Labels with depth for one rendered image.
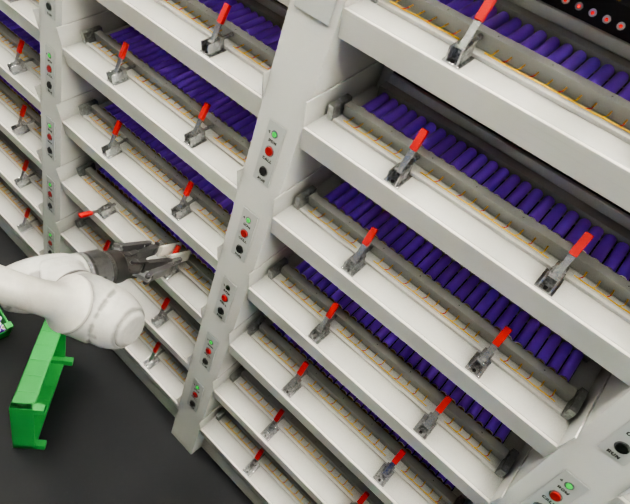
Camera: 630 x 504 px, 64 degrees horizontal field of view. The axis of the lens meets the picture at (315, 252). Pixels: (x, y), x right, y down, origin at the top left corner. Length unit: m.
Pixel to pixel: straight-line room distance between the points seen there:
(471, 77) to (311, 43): 0.26
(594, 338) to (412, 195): 0.32
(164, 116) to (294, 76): 0.40
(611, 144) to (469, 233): 0.21
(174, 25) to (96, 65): 0.30
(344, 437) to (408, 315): 0.39
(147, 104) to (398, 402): 0.82
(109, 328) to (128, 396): 0.86
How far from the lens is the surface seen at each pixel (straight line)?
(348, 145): 0.84
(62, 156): 1.56
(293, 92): 0.86
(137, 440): 1.68
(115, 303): 0.92
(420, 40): 0.76
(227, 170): 1.04
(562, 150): 0.69
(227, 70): 0.97
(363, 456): 1.16
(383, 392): 1.01
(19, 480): 1.64
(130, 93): 1.24
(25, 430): 1.60
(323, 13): 0.81
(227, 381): 1.39
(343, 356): 1.03
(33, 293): 0.89
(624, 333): 0.79
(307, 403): 1.18
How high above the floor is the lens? 1.48
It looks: 37 degrees down
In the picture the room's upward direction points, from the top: 23 degrees clockwise
